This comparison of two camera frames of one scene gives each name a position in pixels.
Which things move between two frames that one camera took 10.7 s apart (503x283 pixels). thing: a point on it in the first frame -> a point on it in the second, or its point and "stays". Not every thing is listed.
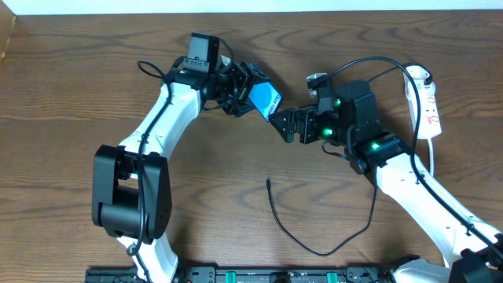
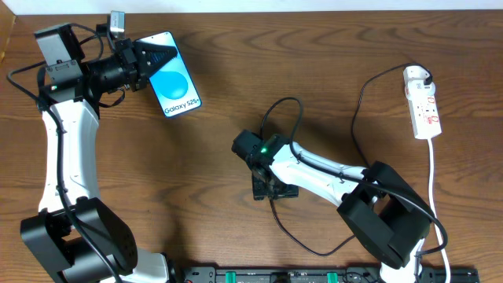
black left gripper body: [244, 84] -> [131, 63]
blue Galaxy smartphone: [266, 98] -> [174, 86]
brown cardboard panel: [7, 22] stays
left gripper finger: [255, 71] -> [151, 57]
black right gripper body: [300, 124] -> [273, 189]
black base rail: [273, 274] stays
